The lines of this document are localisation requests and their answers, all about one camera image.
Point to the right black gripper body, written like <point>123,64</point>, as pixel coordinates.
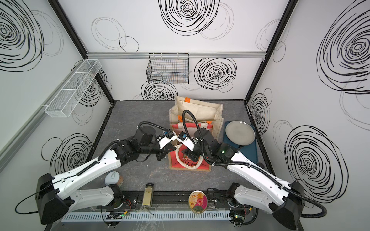
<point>196,152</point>

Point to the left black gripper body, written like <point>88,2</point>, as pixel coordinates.
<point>161,153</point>

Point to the red Christmas jute bag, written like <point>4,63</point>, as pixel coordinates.
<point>180,161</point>

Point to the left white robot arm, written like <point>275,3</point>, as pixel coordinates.
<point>60,194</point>

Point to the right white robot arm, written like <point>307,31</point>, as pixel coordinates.
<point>273,195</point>

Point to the cream floral canvas tote bag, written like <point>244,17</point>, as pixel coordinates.
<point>203,112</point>

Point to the round candy tin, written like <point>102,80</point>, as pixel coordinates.
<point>198,201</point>

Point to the gold bottle with black cap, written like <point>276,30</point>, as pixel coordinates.
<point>148,195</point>

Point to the grey striped ceramic plate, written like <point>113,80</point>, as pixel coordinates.
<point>240,133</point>

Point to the white round can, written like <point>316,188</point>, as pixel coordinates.
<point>114,178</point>

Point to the teal plastic tray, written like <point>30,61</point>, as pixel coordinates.
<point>249,151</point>

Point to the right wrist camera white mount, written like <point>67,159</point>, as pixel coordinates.
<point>186,140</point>

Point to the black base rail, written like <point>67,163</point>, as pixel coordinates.
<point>216,198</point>

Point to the black wire wall basket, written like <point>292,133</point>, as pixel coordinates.
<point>171,68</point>

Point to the white slotted cable duct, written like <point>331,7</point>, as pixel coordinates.
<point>146,216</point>

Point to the white wire wall shelf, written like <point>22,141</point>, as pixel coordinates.
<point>81,88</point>

